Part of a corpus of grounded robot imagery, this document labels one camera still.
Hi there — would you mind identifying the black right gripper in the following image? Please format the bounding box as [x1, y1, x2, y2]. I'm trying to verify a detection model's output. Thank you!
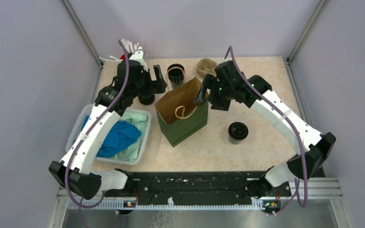
[194, 74, 233, 112]

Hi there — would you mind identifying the green brown paper bag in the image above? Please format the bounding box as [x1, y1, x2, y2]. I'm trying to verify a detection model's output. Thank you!
[155, 77, 209, 147]

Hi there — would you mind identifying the black cup lid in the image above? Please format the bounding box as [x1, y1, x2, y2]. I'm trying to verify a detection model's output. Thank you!
[228, 122, 249, 141]

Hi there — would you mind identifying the black printed coffee cup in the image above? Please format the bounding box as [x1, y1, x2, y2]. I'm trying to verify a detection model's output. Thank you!
[229, 138, 243, 144]

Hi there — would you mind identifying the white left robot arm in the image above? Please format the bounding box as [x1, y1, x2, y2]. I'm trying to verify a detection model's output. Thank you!
[48, 59, 167, 200]

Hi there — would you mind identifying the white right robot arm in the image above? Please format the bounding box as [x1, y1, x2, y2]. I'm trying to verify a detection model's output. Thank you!
[195, 60, 336, 196]

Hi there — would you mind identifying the cardboard cup carrier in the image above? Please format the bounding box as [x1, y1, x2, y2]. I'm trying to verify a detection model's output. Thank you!
[196, 58, 218, 77]

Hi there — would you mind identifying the blue cloth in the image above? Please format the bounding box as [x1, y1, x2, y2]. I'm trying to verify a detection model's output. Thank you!
[96, 120, 142, 158]

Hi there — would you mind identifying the mint green cloth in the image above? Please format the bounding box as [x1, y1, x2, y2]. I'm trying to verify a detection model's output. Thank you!
[114, 110, 150, 165]

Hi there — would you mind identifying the white plastic basket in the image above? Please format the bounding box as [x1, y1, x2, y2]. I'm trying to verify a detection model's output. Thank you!
[65, 104, 152, 165]

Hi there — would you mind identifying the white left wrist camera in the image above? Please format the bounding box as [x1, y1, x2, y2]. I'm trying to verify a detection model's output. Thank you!
[129, 49, 149, 72]

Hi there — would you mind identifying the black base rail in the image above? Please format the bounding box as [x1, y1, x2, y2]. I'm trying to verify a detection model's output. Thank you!
[105, 171, 292, 197]

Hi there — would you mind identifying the white cable duct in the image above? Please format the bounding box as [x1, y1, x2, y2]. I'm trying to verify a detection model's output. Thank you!
[67, 197, 265, 211]

